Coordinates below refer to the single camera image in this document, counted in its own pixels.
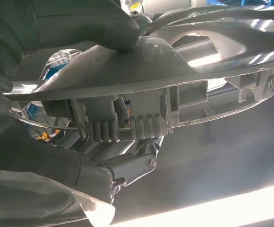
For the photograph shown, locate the white device with yellow label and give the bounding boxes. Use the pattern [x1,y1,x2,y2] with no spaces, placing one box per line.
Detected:
[120,0,144,16]

